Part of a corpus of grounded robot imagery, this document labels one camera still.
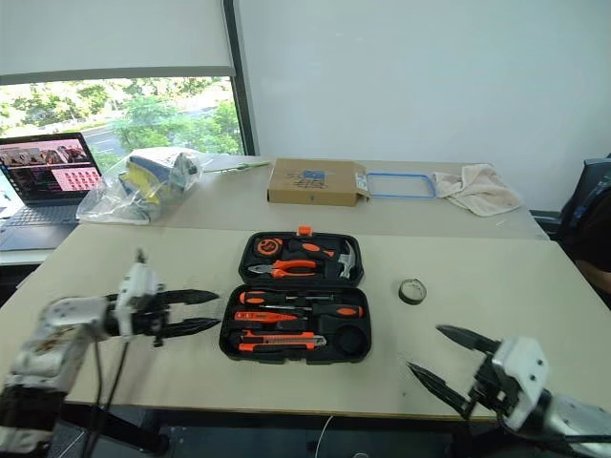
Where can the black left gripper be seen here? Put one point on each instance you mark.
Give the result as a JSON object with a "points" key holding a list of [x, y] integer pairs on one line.
{"points": [[150, 317]]}

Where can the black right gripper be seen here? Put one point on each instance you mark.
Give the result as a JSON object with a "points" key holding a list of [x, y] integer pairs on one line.
{"points": [[496, 389]]}

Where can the screwdriver with silver shaft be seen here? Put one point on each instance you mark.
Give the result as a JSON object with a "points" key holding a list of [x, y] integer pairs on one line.
{"points": [[253, 298]]}

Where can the orange black utility knife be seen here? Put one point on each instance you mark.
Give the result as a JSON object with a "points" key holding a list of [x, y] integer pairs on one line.
{"points": [[281, 341]]}

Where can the screwdriver with black shaft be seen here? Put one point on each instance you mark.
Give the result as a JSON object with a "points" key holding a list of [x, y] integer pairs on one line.
{"points": [[343, 311]]}

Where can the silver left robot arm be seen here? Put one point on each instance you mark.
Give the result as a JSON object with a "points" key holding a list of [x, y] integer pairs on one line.
{"points": [[52, 343]]}

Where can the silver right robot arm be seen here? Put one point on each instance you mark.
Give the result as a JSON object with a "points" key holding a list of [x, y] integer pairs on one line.
{"points": [[573, 420]]}

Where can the black plastic tool case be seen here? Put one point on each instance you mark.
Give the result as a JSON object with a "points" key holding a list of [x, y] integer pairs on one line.
{"points": [[296, 286]]}

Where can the black electrical tape roll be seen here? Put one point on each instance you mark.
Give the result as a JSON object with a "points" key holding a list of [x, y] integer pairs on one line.
{"points": [[405, 296]]}

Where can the orange black tape measure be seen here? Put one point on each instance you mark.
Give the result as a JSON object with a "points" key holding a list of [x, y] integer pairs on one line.
{"points": [[267, 246]]}

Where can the clear plastic bag with items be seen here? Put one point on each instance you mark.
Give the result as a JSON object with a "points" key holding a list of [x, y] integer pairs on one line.
{"points": [[138, 188]]}

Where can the thin green plastic strip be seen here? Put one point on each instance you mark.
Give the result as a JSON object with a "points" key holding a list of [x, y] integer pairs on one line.
{"points": [[238, 167]]}

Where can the flat brown cardboard box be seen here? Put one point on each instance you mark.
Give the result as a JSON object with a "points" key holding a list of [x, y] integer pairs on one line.
{"points": [[312, 183]]}

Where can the crumpled white towel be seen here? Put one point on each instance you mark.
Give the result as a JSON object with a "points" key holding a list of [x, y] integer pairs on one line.
{"points": [[479, 188]]}

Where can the person in black shirt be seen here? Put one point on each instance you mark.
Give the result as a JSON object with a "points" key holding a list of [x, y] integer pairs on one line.
{"points": [[596, 238]]}

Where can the clear lid with blue rim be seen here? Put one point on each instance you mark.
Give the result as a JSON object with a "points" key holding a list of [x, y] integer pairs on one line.
{"points": [[368, 186]]}

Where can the open laptop computer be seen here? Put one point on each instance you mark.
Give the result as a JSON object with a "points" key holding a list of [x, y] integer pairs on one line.
{"points": [[48, 164]]}

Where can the white roller window blind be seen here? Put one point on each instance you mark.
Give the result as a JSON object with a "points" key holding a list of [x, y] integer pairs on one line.
{"points": [[114, 33]]}

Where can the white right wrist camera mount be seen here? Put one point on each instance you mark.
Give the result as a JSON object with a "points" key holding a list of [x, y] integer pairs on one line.
{"points": [[522, 372]]}

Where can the black table leg frame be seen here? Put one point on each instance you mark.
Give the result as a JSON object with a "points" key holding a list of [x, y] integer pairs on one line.
{"points": [[124, 427]]}

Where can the dark window frame pillar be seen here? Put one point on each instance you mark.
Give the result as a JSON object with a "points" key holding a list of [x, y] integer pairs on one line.
{"points": [[241, 71]]}

